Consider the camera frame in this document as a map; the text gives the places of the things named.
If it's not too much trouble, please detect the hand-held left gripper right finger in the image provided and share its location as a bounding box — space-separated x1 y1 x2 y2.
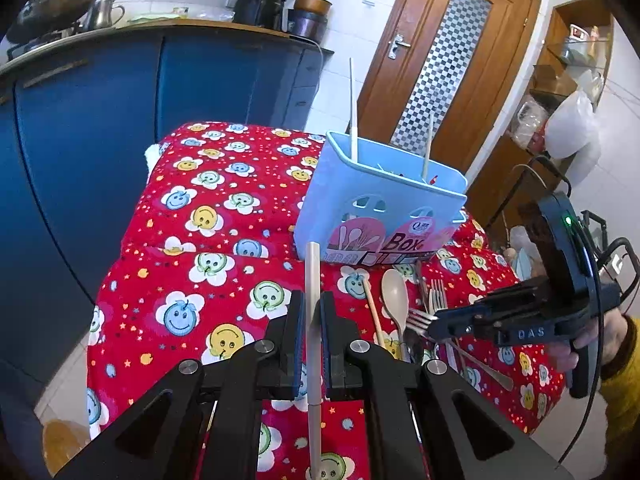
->
319 291 574 480

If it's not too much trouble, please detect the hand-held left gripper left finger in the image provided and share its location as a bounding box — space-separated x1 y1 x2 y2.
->
52 290 307 480

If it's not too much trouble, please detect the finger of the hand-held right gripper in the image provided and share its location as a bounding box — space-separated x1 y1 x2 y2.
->
427 306 501 345
469 280 548 311

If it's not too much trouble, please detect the metal fork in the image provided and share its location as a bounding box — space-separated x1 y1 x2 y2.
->
429 279 449 314
406 308 515 392

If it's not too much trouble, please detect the beige plastic chopstick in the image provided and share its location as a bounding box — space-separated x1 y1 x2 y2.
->
305 241 324 480
421 111 436 181

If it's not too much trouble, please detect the light blue utensil basket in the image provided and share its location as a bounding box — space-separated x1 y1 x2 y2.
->
294 131 469 266

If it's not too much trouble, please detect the yellow sleeved right forearm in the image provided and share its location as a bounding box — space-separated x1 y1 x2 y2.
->
599 316 640 480

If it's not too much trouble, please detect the person's right hand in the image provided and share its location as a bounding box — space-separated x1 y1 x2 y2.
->
549 312 628 377

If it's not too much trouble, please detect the bag of eggs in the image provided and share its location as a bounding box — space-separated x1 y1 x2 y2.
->
502 225 547 281

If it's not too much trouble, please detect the wooden chopstick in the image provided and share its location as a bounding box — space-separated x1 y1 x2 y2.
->
362 279 387 348

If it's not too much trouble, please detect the beige plastic spoon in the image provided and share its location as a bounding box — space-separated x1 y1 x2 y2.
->
381 268 412 361

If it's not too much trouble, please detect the red smiley flower blanket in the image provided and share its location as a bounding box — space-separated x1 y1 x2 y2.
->
86 121 566 480

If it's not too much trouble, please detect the white plastic bag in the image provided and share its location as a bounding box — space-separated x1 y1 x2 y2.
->
542 90 602 183

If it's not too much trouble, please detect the wooden door with checkered glass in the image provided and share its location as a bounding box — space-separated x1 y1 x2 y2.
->
357 0 543 176

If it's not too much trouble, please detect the blue kitchen base cabinet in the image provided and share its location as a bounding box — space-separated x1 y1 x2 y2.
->
0 19 335 376

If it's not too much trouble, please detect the dark cooking pot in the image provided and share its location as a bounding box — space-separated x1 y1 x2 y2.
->
286 9 329 39

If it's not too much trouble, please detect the black air fryer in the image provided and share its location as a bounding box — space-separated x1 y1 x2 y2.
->
232 0 287 28

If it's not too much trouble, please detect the green cloth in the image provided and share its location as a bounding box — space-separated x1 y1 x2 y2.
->
127 12 181 25

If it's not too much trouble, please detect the steel kettle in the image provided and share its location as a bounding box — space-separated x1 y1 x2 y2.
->
85 0 126 30

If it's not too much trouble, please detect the gas stove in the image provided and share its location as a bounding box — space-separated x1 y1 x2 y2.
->
7 30 76 59

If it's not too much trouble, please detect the metal wok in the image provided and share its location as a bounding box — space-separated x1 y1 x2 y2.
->
5 0 107 43

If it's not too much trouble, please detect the wooden wall shelf niche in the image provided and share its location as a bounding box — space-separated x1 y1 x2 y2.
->
505 0 617 151

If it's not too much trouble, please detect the metal door handle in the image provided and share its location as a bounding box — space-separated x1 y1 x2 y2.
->
387 34 412 59

